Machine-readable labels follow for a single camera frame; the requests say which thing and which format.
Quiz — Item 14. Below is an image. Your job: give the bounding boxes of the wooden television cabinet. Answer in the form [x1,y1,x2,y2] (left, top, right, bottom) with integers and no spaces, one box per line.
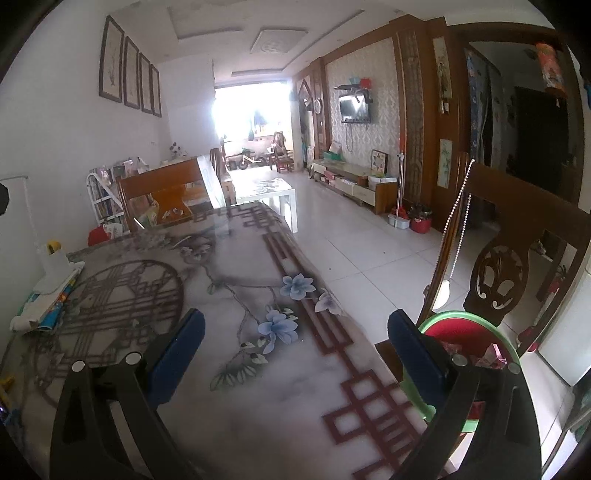
[311,157,398,215]

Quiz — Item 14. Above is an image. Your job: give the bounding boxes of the white book rack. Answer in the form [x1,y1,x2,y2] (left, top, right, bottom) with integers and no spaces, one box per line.
[88,171,125,232]

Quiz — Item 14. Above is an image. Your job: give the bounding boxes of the printed door curtain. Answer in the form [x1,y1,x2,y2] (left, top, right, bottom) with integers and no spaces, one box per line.
[464,48,490,162]

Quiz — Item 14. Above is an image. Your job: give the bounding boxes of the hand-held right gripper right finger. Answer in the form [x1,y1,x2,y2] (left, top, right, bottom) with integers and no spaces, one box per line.
[387,309,542,480]

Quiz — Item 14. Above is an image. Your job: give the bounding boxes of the red hanging scroll ornament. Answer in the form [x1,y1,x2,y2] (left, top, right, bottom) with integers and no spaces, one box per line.
[536,42,568,100]

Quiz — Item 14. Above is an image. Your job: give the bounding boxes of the white cabinet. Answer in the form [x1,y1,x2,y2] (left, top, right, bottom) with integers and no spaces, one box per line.
[536,272,591,388]

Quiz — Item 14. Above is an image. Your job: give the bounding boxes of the pile of pink wrappers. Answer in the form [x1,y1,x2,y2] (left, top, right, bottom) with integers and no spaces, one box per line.
[480,344,509,370]

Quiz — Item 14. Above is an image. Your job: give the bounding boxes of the white pen holder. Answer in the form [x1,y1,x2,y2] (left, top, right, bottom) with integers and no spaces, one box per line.
[44,240,70,278]

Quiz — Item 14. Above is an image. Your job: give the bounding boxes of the red bin with green rim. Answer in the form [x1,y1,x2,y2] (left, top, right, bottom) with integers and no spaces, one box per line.
[402,311,522,435]

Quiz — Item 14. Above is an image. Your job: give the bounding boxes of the white coffee table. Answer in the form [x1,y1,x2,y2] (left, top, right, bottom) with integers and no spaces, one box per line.
[231,178,298,234]

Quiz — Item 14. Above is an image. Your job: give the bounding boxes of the wall shelf with ornaments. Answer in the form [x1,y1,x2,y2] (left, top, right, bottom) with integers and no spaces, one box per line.
[335,76,375,104]

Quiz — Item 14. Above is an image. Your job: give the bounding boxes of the carved wooden chair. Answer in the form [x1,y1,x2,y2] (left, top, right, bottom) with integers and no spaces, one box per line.
[418,154,583,356]

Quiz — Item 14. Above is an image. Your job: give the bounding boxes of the stack of papers and books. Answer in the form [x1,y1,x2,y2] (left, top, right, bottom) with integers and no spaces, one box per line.
[10,268,81,333]

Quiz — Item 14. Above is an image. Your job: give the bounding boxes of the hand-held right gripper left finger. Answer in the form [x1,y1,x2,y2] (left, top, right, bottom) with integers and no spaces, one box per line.
[50,308,206,480]

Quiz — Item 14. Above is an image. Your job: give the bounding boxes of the short painted wall panel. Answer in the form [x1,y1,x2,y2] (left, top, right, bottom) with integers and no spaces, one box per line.
[438,138,453,189]

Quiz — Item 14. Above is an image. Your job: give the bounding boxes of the wall television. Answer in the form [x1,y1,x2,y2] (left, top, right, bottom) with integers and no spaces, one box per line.
[339,95,371,124]

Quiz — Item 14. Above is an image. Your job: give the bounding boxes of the mop with metal pole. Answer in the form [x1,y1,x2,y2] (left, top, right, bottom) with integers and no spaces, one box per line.
[387,129,411,230]

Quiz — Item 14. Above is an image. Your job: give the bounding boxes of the wooden bench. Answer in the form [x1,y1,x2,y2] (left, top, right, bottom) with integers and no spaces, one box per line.
[115,154,227,232]

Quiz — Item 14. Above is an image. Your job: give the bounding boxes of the tall painted wall panel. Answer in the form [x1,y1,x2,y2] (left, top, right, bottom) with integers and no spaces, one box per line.
[434,38,451,100]

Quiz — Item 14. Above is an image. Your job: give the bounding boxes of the dark framed wall picture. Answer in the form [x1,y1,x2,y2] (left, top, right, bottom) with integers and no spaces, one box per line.
[150,65,162,118]
[139,52,154,114]
[99,15,125,103]
[123,36,140,110]

